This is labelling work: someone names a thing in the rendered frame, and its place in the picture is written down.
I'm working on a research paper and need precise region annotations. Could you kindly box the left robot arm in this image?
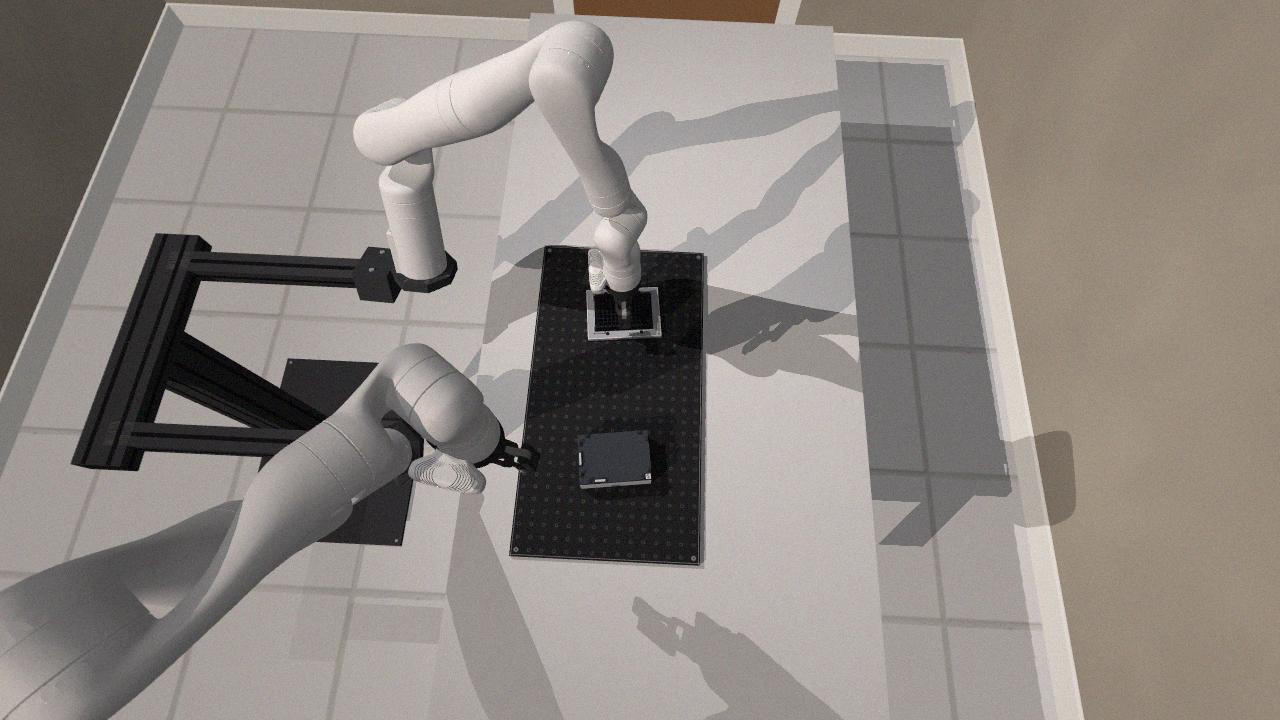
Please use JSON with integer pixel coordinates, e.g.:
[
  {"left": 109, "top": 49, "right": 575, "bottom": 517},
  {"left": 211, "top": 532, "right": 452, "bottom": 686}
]
[{"left": 353, "top": 20, "right": 646, "bottom": 293}]

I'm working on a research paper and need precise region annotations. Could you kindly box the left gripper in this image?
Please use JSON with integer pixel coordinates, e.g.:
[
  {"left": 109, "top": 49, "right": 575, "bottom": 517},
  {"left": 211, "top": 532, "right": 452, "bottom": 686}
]
[{"left": 605, "top": 281, "right": 641, "bottom": 329}]

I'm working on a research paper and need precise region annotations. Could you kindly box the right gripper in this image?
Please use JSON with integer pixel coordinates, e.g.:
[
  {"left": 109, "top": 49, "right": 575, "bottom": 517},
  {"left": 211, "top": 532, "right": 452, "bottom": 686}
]
[{"left": 474, "top": 421, "right": 541, "bottom": 473}]

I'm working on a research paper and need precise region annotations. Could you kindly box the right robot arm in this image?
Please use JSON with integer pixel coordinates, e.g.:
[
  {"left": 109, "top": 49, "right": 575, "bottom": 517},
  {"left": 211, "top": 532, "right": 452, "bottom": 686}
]
[{"left": 0, "top": 343, "right": 500, "bottom": 720}]

